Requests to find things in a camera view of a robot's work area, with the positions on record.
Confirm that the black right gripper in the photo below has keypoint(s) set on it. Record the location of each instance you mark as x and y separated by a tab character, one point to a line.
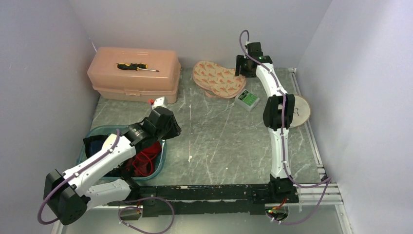
240	60

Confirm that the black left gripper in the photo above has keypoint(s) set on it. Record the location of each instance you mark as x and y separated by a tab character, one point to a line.
175	130

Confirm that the floral mesh laundry bag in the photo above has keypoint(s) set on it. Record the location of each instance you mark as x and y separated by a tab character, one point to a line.
217	81

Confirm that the red satin bra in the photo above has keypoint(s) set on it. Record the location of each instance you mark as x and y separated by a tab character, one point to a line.
143	164

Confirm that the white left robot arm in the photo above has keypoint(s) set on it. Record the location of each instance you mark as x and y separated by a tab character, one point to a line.
68	195

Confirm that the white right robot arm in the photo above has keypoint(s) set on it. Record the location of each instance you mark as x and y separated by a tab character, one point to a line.
277	117

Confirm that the white green small box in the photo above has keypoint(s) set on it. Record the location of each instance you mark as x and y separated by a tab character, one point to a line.
247	100

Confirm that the teal plastic basin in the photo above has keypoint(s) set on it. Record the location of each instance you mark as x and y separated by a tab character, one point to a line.
120	170

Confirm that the black yellow screwdriver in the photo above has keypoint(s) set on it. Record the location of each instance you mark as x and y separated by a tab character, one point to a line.
135	67

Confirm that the pink plastic storage box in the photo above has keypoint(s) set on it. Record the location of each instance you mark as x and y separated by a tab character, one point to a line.
129	85

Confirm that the dark blue cloth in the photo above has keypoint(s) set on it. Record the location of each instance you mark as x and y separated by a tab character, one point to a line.
93	144

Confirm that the round white mesh pouch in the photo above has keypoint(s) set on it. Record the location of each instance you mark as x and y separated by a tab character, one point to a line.
301	112

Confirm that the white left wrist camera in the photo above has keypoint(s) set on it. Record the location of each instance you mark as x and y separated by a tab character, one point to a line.
159	102

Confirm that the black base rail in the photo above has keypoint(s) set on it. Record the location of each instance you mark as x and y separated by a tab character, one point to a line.
199	199

